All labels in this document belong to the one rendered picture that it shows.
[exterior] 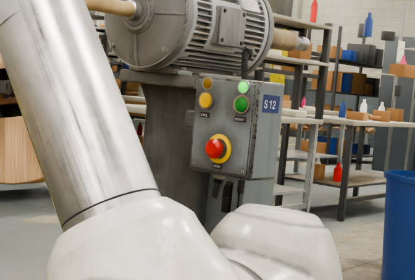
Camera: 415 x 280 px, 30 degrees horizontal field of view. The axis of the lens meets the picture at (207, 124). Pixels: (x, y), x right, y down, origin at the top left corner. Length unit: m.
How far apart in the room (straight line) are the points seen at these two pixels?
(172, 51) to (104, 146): 1.00
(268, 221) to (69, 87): 0.25
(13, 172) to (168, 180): 0.46
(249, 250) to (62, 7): 0.31
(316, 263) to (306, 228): 0.04
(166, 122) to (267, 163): 0.39
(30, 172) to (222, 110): 0.40
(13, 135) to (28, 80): 0.82
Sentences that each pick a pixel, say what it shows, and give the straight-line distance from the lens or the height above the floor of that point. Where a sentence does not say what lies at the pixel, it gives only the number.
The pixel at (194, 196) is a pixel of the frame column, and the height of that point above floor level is 0.84.
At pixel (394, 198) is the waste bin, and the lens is 4.26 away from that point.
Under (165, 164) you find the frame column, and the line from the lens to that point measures 1.90.
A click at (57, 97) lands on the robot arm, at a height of 1.08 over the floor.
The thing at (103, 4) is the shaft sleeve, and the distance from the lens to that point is 1.66.
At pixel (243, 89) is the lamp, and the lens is 1.55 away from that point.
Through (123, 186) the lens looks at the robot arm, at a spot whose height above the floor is 1.00.
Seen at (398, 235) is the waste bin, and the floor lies 0.41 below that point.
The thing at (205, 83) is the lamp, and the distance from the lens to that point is 1.60.
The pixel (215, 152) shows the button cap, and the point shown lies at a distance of 1.56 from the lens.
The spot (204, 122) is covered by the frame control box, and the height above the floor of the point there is 1.02.
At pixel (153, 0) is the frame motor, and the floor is 1.27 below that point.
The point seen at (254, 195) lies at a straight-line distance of 1.84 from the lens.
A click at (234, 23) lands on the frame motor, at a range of 1.81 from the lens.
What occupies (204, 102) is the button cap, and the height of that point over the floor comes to 1.07.
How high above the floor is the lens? 1.11
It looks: 3 degrees down
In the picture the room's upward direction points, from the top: 6 degrees clockwise
